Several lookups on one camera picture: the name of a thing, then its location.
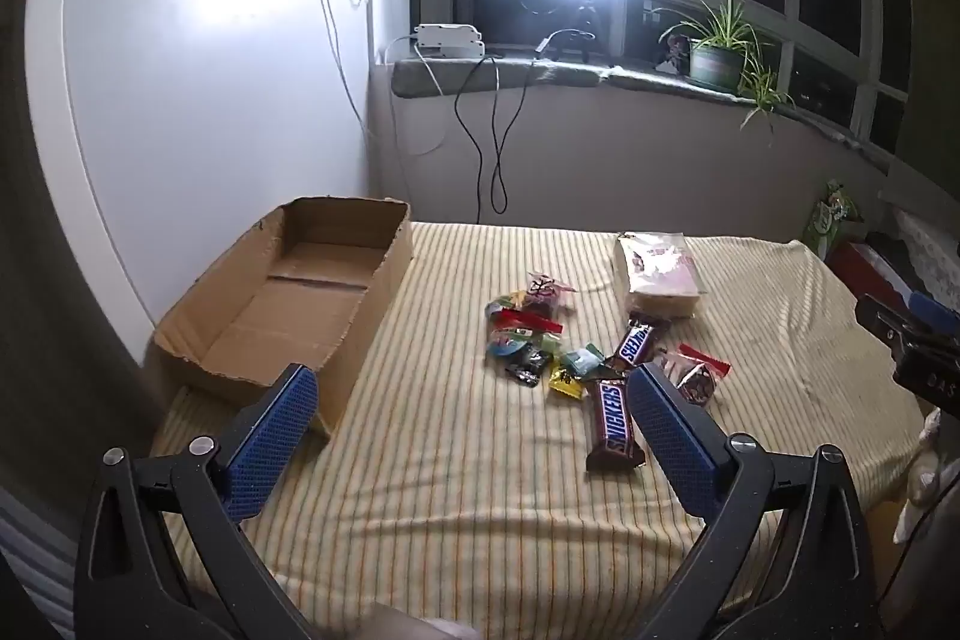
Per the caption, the small figurine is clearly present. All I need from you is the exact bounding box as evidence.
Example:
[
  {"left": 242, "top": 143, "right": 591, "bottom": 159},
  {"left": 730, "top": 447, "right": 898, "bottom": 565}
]
[{"left": 658, "top": 34, "right": 692, "bottom": 75}]

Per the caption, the clear candy bag red strip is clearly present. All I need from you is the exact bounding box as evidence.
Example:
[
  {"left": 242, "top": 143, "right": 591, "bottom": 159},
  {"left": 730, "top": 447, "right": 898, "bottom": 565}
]
[{"left": 491, "top": 302, "right": 565, "bottom": 339}]

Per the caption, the yellow candy packet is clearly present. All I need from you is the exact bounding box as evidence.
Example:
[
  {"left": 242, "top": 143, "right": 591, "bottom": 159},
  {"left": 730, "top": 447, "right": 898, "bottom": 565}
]
[{"left": 549, "top": 362, "right": 587, "bottom": 399}]

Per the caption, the patterned pillow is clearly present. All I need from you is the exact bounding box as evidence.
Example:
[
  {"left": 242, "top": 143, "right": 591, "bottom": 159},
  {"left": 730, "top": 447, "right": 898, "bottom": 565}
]
[{"left": 896, "top": 209, "right": 960, "bottom": 300}]

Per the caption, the small brown chocolate bar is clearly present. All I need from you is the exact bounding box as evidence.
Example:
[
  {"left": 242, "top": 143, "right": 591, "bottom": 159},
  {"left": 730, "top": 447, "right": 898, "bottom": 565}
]
[{"left": 613, "top": 317, "right": 671, "bottom": 378}]

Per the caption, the black candy packet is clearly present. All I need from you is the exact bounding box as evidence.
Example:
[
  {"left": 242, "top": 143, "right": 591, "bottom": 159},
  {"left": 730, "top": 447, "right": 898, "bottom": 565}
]
[{"left": 504, "top": 346, "right": 554, "bottom": 387}]

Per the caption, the large brown chocolate bar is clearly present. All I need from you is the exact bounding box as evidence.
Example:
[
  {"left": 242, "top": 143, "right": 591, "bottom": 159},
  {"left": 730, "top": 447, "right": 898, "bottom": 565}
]
[{"left": 585, "top": 377, "right": 646, "bottom": 472}]

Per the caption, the clear red-topped snack bag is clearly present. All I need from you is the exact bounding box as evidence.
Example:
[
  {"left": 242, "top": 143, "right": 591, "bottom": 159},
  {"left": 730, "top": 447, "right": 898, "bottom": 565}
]
[{"left": 660, "top": 344, "right": 732, "bottom": 405}]

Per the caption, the green gift bag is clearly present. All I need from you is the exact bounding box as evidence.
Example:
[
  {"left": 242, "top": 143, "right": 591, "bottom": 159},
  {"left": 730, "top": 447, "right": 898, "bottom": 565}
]
[{"left": 802, "top": 179, "right": 863, "bottom": 259}]

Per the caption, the red box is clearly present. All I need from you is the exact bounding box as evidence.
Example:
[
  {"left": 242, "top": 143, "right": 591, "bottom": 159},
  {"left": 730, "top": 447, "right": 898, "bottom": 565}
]
[{"left": 829, "top": 239, "right": 912, "bottom": 311}]

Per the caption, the teal candy packet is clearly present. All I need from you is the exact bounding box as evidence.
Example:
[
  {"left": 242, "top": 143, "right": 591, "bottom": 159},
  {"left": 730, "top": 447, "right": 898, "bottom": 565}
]
[{"left": 564, "top": 344, "right": 607, "bottom": 380}]

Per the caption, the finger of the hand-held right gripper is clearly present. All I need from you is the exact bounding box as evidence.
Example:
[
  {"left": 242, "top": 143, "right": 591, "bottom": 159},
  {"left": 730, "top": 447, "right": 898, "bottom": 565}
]
[
  {"left": 855, "top": 293, "right": 960, "bottom": 420},
  {"left": 909, "top": 291, "right": 960, "bottom": 332}
]

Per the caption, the black light tripod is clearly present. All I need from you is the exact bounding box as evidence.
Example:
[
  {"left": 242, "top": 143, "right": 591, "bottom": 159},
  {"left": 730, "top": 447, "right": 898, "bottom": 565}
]
[{"left": 551, "top": 0, "right": 608, "bottom": 64}]

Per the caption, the white cabinet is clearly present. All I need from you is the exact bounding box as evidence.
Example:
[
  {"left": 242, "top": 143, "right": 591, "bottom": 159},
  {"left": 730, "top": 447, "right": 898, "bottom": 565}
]
[{"left": 22, "top": 0, "right": 376, "bottom": 371}]

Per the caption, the black cable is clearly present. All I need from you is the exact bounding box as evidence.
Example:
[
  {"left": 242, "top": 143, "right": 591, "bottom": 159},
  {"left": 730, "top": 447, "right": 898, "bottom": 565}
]
[{"left": 454, "top": 29, "right": 578, "bottom": 215}]

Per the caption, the pink wrapped candy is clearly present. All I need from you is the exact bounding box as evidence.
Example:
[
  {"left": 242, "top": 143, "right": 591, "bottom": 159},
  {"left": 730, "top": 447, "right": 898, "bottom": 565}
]
[{"left": 525, "top": 271, "right": 577, "bottom": 304}]

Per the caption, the white cable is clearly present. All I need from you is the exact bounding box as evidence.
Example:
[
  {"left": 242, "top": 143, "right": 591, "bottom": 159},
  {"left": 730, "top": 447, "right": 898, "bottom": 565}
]
[{"left": 310, "top": 0, "right": 451, "bottom": 157}]

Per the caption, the potted spider plant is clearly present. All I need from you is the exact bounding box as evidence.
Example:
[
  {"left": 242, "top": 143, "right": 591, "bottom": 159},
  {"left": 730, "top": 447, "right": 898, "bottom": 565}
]
[{"left": 649, "top": 0, "right": 796, "bottom": 142}]

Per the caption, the large white snack packet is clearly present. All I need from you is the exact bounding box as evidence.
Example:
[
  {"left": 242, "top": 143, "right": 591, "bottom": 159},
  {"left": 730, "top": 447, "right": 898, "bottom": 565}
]
[{"left": 611, "top": 231, "right": 707, "bottom": 319}]

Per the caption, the white power box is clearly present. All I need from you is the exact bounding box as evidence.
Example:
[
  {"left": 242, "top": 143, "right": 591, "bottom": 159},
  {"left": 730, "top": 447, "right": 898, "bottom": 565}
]
[{"left": 415, "top": 21, "right": 487, "bottom": 60}]

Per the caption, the cardboard box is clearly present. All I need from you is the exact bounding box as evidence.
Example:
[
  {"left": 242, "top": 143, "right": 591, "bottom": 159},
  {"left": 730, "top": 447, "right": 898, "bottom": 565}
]
[{"left": 154, "top": 196, "right": 415, "bottom": 438}]

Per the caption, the striped yellow blanket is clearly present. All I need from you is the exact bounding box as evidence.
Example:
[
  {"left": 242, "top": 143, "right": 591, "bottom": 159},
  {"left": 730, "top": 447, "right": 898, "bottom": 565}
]
[{"left": 150, "top": 220, "right": 931, "bottom": 640}]

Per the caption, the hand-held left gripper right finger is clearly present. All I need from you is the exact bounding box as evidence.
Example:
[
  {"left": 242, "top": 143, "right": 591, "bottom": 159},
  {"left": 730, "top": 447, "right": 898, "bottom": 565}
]
[{"left": 626, "top": 362, "right": 886, "bottom": 640}]

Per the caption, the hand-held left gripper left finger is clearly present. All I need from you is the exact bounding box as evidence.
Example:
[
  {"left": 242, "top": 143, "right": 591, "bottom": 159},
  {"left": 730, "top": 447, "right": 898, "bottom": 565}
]
[{"left": 73, "top": 362, "right": 323, "bottom": 640}]

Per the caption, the white cloth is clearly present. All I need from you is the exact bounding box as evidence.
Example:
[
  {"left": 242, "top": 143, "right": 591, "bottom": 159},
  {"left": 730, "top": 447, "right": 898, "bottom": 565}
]
[{"left": 896, "top": 407, "right": 960, "bottom": 543}]

